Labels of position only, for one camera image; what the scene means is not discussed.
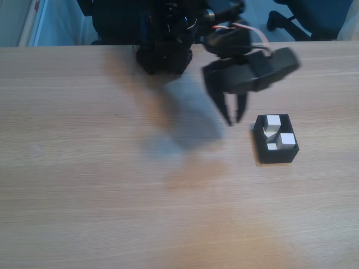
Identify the black open box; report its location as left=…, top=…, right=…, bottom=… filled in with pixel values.
left=254, top=113, right=300, bottom=165

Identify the blue office chair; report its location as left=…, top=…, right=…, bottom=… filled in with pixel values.
left=266, top=0, right=351, bottom=41

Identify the white board with red mark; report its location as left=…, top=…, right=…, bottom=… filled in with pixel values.
left=18, top=0, right=48, bottom=47

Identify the white red servo cable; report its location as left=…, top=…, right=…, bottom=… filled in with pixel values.
left=211, top=24, right=271, bottom=54

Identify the black oval camera box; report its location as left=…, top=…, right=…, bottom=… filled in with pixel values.
left=246, top=47, right=301, bottom=92

